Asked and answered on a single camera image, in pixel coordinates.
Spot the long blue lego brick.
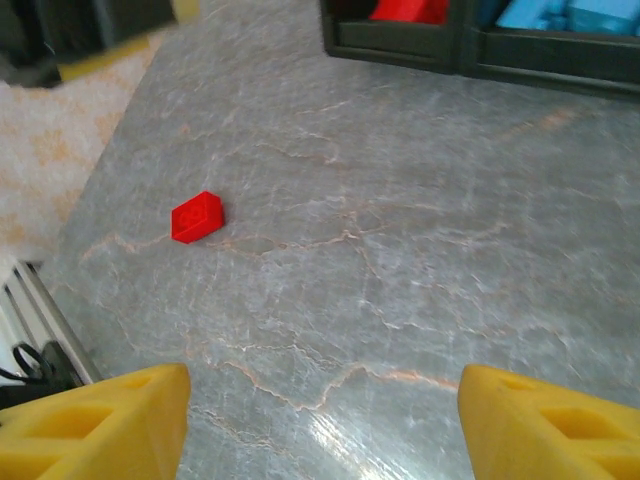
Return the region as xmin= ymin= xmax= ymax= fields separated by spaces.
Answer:
xmin=494 ymin=0 xmax=571 ymax=31
xmin=564 ymin=0 xmax=640 ymax=37

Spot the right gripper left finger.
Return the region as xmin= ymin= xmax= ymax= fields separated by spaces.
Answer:
xmin=0 ymin=363 xmax=192 ymax=480

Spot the black plastic bin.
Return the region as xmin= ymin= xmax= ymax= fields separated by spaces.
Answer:
xmin=462 ymin=0 xmax=640 ymax=99
xmin=319 ymin=0 xmax=474 ymax=76

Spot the aluminum base beam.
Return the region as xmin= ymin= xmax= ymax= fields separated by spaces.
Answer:
xmin=0 ymin=259 xmax=104 ymax=389

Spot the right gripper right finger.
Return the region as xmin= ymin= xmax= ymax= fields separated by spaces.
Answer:
xmin=458 ymin=363 xmax=640 ymax=480

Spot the small red lego brick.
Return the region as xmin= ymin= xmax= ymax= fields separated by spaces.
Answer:
xmin=170 ymin=191 xmax=225 ymax=245

